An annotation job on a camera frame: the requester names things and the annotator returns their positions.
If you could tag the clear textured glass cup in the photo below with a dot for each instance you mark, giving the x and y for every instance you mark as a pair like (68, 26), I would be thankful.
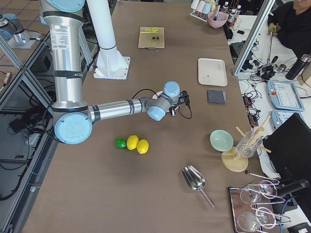
(248, 145)

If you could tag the white pillar with base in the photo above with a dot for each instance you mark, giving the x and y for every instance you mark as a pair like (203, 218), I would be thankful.
(110, 62)

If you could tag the black thermos bottle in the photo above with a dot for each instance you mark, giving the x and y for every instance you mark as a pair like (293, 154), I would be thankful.
(300, 64)

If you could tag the white cup rack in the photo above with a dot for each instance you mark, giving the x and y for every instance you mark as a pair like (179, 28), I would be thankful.
(201, 8)

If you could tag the yellow lemon middle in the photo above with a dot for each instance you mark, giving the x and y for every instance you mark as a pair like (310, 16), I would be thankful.
(132, 142)

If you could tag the teach pendant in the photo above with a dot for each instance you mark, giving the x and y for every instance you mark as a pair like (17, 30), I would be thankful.
(280, 116)
(284, 96)

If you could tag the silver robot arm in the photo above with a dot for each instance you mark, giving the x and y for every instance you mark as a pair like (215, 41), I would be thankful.
(12, 31)
(73, 118)

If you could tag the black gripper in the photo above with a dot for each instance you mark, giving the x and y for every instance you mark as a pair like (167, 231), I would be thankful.
(173, 112)

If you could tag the wooden cup tree stand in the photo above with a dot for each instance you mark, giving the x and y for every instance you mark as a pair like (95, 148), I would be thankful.
(235, 162)

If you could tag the grey folded cloth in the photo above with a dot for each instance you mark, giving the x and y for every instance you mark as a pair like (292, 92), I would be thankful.
(216, 96)

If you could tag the yellow lemon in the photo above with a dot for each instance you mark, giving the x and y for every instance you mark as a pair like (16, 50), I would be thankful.
(132, 142)
(142, 146)

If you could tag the aluminium frame post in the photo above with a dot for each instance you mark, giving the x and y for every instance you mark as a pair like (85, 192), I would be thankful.
(260, 19)

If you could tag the steel muddler black tip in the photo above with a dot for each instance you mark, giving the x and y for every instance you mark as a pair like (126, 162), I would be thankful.
(216, 13)

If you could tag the yellow lemon outer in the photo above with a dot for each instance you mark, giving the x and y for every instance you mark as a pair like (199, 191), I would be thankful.
(142, 146)

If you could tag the mint green bowl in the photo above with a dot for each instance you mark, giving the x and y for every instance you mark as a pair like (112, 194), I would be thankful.
(221, 140)

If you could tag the teach pendant near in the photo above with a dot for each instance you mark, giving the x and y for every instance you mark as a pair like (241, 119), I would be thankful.
(280, 116)

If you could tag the bamboo cutting board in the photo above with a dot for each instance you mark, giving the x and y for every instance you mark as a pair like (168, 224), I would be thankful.
(145, 41)

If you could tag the person in black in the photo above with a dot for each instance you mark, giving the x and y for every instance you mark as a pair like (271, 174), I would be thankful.
(291, 24)

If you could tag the cream rabbit tray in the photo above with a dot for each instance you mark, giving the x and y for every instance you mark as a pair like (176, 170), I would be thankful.
(212, 72)

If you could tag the mirror tray with glasses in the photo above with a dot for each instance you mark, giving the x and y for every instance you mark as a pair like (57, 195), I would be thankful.
(252, 210)

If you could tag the black monitor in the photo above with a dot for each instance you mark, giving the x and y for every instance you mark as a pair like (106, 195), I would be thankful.
(290, 146)

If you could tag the steel scoop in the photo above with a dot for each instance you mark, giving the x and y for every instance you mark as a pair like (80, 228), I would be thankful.
(196, 181)

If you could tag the teach pendant far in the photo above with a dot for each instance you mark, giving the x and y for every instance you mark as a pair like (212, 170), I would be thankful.
(284, 96)

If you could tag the cream round plate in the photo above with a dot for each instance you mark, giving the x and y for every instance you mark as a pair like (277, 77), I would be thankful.
(158, 93)

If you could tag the green lime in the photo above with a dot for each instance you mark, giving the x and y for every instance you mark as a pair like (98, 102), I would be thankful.
(120, 143)

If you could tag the pink bowl with ice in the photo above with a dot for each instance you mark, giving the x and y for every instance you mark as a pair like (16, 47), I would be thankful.
(220, 20)

